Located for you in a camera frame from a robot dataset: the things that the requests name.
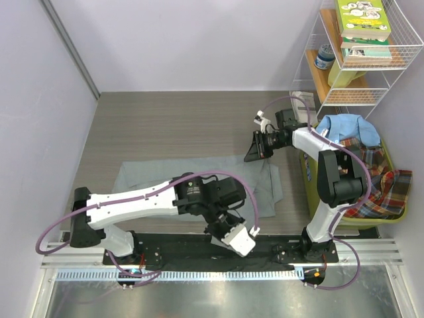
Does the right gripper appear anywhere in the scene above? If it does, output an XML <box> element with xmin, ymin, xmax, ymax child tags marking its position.
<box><xmin>244</xmin><ymin>130</ymin><xmax>288</xmax><ymax>162</ymax></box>

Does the grey long sleeve shirt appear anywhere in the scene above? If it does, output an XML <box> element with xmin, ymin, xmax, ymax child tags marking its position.
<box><xmin>111</xmin><ymin>154</ymin><xmax>283</xmax><ymax>246</ymax></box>

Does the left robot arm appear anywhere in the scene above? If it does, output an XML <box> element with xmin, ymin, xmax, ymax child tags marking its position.
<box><xmin>70</xmin><ymin>174</ymin><xmax>256</xmax><ymax>264</ymax></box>

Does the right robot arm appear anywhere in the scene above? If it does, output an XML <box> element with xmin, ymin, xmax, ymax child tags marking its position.
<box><xmin>244</xmin><ymin>109</ymin><xmax>370</xmax><ymax>262</ymax></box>

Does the green laundry basket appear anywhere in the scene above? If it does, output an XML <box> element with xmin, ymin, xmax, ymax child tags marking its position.
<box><xmin>297</xmin><ymin>122</ymin><xmax>409</xmax><ymax>230</ymax></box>

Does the plastic wrapped paper packet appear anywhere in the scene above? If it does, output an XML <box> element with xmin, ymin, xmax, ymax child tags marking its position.
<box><xmin>290</xmin><ymin>91</ymin><xmax>318</xmax><ymax>126</ymax></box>

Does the light blue shirt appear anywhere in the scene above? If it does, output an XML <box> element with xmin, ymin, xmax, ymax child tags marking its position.
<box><xmin>315</xmin><ymin>114</ymin><xmax>381</xmax><ymax>148</ymax></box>

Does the yellow green cloth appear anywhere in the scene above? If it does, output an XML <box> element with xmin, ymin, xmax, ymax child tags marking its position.
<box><xmin>327</xmin><ymin>62</ymin><xmax>367</xmax><ymax>88</ymax></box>

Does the small blue white jar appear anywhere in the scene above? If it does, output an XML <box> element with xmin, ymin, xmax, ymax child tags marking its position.
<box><xmin>314</xmin><ymin>44</ymin><xmax>335</xmax><ymax>70</ymax></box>

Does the plaid shirt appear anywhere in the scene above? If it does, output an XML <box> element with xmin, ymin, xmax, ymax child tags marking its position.
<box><xmin>341</xmin><ymin>138</ymin><xmax>413</xmax><ymax>220</ymax></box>

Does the lower stacked book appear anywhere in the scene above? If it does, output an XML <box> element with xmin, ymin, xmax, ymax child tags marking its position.
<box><xmin>341</xmin><ymin>37</ymin><xmax>392</xmax><ymax>62</ymax></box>

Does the green book on top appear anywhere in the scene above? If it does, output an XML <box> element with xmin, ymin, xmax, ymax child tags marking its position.
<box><xmin>334</xmin><ymin>0</ymin><xmax>392</xmax><ymax>41</ymax></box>

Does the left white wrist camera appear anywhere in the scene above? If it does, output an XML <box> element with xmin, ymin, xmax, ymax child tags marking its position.
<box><xmin>221</xmin><ymin>224</ymin><xmax>256</xmax><ymax>257</ymax></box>

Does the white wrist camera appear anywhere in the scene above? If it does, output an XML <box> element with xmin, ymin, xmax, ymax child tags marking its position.
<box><xmin>221</xmin><ymin>224</ymin><xmax>256</xmax><ymax>257</ymax></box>
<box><xmin>254</xmin><ymin>110</ymin><xmax>271</xmax><ymax>133</ymax></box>

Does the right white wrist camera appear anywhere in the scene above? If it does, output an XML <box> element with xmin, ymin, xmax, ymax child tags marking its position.
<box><xmin>254</xmin><ymin>110</ymin><xmax>271</xmax><ymax>133</ymax></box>

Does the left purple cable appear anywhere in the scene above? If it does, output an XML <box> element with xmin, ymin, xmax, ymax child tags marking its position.
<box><xmin>35</xmin><ymin>170</ymin><xmax>261</xmax><ymax>288</ymax></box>

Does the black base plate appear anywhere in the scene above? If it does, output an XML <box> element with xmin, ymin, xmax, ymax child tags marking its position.
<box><xmin>103</xmin><ymin>233</ymin><xmax>339</xmax><ymax>284</ymax></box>

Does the white wire shelf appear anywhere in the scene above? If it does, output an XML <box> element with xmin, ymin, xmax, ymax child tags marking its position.
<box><xmin>290</xmin><ymin>1</ymin><xmax>423</xmax><ymax>113</ymax></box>

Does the aluminium rail frame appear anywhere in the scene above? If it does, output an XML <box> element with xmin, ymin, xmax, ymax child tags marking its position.
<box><xmin>32</xmin><ymin>234</ymin><xmax>421</xmax><ymax>317</ymax></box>

